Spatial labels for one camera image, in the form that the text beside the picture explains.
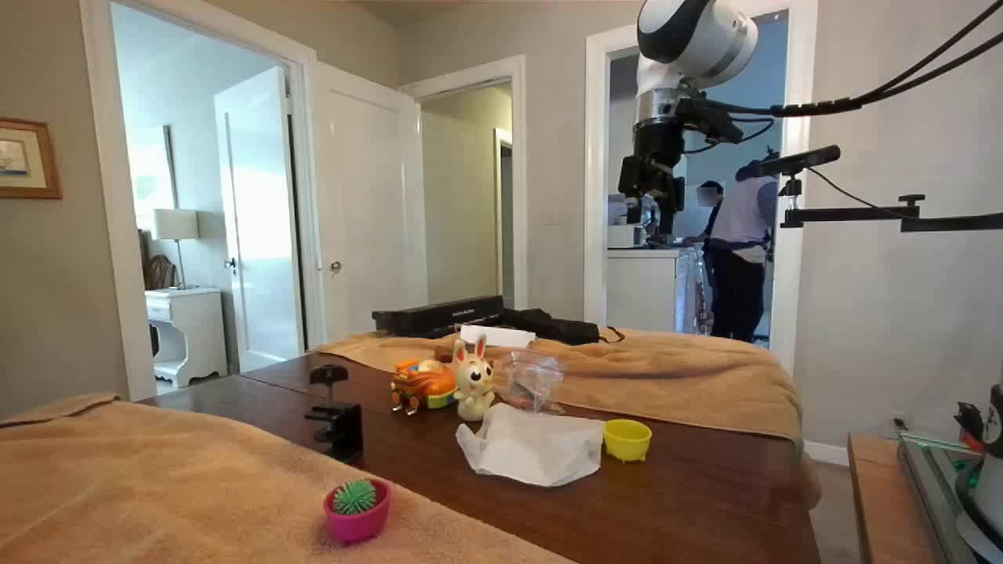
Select long black bar device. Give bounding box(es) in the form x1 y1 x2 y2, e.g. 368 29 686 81
370 294 509 339

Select large tan towel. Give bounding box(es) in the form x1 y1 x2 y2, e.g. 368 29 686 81
0 392 573 564

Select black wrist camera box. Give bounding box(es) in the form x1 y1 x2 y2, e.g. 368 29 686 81
672 93 745 147

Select white tissue cloth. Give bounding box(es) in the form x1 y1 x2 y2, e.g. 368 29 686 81
452 400 608 493

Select yellow cup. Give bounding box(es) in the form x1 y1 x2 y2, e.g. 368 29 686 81
603 416 655 464

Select white shade table lamp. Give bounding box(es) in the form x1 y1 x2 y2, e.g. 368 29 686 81
154 207 204 292

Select white panel door with knob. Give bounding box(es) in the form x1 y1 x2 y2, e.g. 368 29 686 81
308 59 428 351

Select framed wall picture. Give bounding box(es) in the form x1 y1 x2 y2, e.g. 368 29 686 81
0 117 63 205

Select green spiky ball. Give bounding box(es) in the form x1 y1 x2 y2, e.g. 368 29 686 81
333 478 379 517

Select white open door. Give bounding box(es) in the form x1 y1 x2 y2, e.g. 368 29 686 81
214 67 308 376

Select white kitchen counter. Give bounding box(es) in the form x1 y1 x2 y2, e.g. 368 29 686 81
605 245 695 336

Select cream bunny squeeze toy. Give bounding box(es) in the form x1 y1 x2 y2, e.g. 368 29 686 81
448 336 501 424

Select tan towel under black bar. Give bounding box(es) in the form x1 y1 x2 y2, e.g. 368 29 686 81
315 326 810 446

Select white flat box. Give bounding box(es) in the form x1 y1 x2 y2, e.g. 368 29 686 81
456 324 539 351

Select dark figurine beside lamp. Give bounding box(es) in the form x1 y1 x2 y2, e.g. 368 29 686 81
137 228 178 294

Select orange striped toy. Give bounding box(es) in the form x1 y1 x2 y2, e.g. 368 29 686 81
390 356 461 421

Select glass and metal tray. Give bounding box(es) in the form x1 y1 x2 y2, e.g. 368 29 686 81
892 421 988 564

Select white side table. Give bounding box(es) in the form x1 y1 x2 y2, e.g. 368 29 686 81
142 283 233 392

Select clear zip bag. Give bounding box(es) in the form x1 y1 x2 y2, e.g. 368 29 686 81
498 349 568 413

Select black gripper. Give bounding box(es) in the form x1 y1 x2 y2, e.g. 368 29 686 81
617 154 688 249

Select penguin figure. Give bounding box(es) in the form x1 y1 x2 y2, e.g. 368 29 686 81
950 379 1003 560

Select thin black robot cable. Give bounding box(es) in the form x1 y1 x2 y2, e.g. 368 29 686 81
857 29 1003 106

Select black pouch with cable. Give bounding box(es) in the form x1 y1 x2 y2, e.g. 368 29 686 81
498 309 626 349

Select person in light shirt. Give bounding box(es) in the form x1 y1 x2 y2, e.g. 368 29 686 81
693 169 784 344

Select pink bowl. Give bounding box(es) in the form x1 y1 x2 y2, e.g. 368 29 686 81
324 478 395 550

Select black camera on stand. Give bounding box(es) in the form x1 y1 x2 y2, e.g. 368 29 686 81
733 140 843 183

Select wooden side table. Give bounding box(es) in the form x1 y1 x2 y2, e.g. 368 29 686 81
845 433 946 564

